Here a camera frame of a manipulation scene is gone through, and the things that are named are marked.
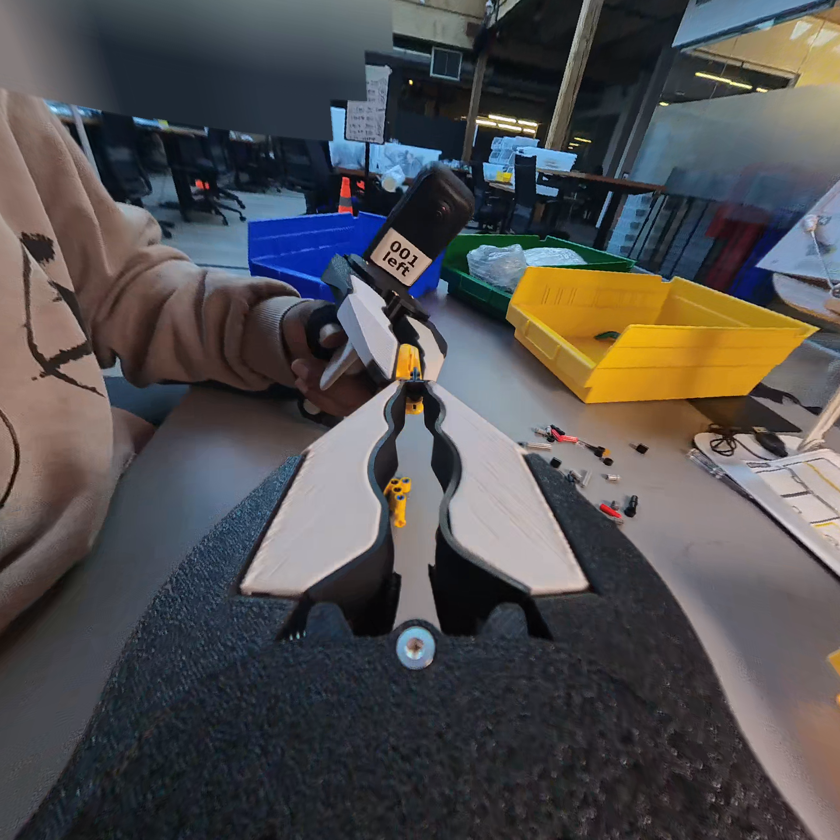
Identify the small yellow building piece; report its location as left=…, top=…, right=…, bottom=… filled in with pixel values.
left=395, top=343, right=427, bottom=416

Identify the white sign board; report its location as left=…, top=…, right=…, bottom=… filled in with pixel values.
left=344, top=66, right=392, bottom=145

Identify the person's left forearm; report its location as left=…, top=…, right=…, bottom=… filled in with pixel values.
left=73, top=197, right=309, bottom=395

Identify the open instruction manual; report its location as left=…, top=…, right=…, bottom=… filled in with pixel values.
left=758, top=178, right=840, bottom=283

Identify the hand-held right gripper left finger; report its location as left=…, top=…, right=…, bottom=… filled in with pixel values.
left=239, top=381, right=409, bottom=615

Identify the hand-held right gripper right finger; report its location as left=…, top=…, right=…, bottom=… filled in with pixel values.
left=422, top=381, right=590, bottom=618

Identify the clear plastic bag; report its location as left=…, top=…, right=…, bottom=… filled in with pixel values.
left=465, top=243, right=590, bottom=294

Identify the pile of black red pieces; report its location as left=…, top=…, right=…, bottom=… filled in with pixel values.
left=523, top=420, right=653, bottom=523

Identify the blue plastic bin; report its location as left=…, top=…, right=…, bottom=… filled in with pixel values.
left=246, top=209, right=446, bottom=304

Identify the person's torso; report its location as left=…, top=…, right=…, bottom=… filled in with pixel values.
left=0, top=86, right=165, bottom=631

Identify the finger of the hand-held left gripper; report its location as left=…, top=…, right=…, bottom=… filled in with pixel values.
left=342, top=292, right=401, bottom=385
left=418, top=315, right=448, bottom=384

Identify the wooden background table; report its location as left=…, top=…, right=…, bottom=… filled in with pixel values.
left=539, top=168, right=664, bottom=250

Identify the person's left hand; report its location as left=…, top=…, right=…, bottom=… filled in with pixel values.
left=283, top=300, right=384, bottom=421

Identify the printed instruction sheet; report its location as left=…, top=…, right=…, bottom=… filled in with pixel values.
left=688, top=440, right=840, bottom=576

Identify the black cable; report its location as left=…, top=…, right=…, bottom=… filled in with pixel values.
left=703, top=423, right=788, bottom=460

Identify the green plastic bin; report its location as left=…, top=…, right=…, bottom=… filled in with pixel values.
left=439, top=233, right=636, bottom=321

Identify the black office chair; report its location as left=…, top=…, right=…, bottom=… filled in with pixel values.
left=506, top=154, right=546, bottom=235
left=171, top=132, right=248, bottom=224

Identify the grey desk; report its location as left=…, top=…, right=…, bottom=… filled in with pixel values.
left=0, top=283, right=840, bottom=840

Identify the wooden support post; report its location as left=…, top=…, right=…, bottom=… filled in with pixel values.
left=544, top=0, right=606, bottom=152
left=461, top=50, right=490, bottom=162

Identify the stack of coloured crates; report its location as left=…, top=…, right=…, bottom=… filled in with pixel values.
left=683, top=197, right=788, bottom=303

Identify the black flat device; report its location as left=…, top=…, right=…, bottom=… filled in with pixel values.
left=701, top=392, right=812, bottom=437

